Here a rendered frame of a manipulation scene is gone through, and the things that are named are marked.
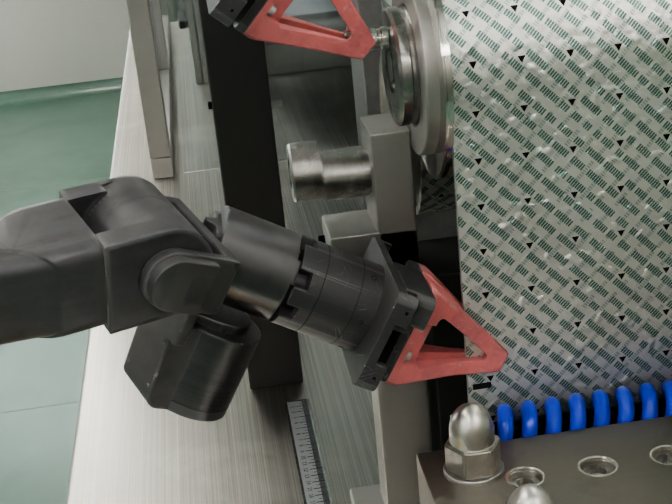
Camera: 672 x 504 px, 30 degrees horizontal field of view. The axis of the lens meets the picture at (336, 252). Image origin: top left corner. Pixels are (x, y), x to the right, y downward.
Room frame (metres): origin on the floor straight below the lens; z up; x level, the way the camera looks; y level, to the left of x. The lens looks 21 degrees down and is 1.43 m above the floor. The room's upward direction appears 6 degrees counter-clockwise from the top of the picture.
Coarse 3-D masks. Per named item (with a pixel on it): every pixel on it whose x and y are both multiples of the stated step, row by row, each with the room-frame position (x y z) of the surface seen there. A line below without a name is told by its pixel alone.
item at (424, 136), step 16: (400, 0) 0.79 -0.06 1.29; (416, 0) 0.75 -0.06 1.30; (416, 16) 0.74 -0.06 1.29; (416, 32) 0.74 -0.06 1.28; (432, 32) 0.73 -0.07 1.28; (432, 48) 0.73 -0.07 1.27; (432, 64) 0.73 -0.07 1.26; (432, 80) 0.72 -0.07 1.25; (432, 96) 0.72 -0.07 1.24; (432, 112) 0.73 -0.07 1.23; (416, 128) 0.77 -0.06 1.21; (432, 128) 0.73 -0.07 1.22; (416, 144) 0.77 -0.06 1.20; (432, 144) 0.74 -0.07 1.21
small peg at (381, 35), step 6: (348, 30) 0.77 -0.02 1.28; (372, 30) 0.77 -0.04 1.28; (378, 30) 0.77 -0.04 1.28; (384, 30) 0.77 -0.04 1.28; (348, 36) 0.77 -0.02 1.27; (378, 36) 0.77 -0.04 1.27; (384, 36) 0.77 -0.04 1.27; (378, 42) 0.77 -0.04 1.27; (384, 42) 0.77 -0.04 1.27; (372, 48) 0.77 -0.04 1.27; (378, 48) 0.77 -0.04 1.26; (384, 48) 0.77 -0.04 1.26
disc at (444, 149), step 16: (432, 0) 0.73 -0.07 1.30; (432, 16) 0.73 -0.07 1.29; (448, 48) 0.71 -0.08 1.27; (448, 64) 0.71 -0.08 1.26; (448, 80) 0.71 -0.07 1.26; (448, 96) 0.71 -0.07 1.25; (448, 112) 0.71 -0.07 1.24; (448, 128) 0.71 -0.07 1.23; (448, 144) 0.72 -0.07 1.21; (432, 160) 0.76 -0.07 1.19; (448, 160) 0.73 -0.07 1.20; (432, 176) 0.77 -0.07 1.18
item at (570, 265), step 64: (512, 192) 0.72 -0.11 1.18; (576, 192) 0.73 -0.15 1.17; (640, 192) 0.73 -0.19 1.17; (512, 256) 0.72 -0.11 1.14; (576, 256) 0.73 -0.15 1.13; (640, 256) 0.73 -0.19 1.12; (512, 320) 0.72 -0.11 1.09; (576, 320) 0.73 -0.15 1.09; (640, 320) 0.73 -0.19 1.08; (512, 384) 0.72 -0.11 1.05; (576, 384) 0.73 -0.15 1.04; (640, 384) 0.73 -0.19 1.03
